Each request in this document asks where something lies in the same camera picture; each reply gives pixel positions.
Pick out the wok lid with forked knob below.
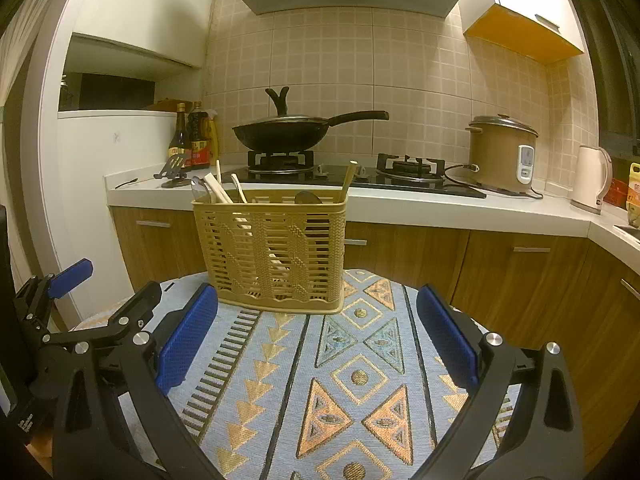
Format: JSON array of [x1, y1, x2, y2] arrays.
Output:
[[232, 86, 331, 126]]

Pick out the white kitchen countertop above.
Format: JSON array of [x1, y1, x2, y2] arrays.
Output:
[[103, 165, 640, 256]]

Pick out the black gas stove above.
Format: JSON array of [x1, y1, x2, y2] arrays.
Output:
[[220, 152, 487, 199]]

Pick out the yellow oil bottle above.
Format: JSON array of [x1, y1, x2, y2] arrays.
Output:
[[626, 161, 640, 228]]

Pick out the white electric kettle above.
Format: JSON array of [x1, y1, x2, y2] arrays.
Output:
[[571, 145, 613, 216]]

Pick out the wooden base cabinets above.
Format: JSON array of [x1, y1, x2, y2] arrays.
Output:
[[110, 205, 640, 461]]

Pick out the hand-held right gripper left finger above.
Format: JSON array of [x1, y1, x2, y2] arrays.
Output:
[[52, 282, 221, 480]]

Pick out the patterned blue tablecloth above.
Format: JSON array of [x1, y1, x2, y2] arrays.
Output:
[[75, 267, 521, 480]]

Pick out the brown rice cooker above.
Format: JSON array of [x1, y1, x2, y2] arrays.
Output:
[[466, 115, 540, 196]]

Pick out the soy sauce bottle red label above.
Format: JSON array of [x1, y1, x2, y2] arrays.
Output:
[[187, 101, 212, 169]]

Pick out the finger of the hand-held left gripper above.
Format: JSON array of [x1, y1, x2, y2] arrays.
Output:
[[15, 258, 94, 311], [102, 281, 162, 346]]

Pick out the orange packet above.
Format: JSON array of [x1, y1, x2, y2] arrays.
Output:
[[603, 179, 630, 208]]

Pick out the white and yellow wall cabinet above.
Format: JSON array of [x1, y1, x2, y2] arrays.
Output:
[[459, 0, 586, 65]]

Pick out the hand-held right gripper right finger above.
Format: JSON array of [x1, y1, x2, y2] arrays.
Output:
[[412, 284, 586, 480]]

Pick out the black wok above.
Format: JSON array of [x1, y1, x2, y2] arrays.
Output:
[[231, 110, 390, 152]]

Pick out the beige plastic utensil basket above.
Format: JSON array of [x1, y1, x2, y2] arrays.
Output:
[[192, 192, 349, 315]]

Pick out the yellow plastic bottle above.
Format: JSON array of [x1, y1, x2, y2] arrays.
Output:
[[206, 110, 221, 166]]

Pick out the soy sauce bottle yellow label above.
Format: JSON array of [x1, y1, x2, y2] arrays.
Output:
[[168, 103, 193, 163]]

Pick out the dark window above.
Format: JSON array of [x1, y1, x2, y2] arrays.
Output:
[[562, 0, 640, 158]]

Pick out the clear plastic spoon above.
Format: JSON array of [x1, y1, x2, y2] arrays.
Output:
[[190, 177, 213, 204]]

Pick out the black rice cooker cable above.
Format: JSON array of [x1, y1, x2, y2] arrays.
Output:
[[444, 162, 545, 201]]

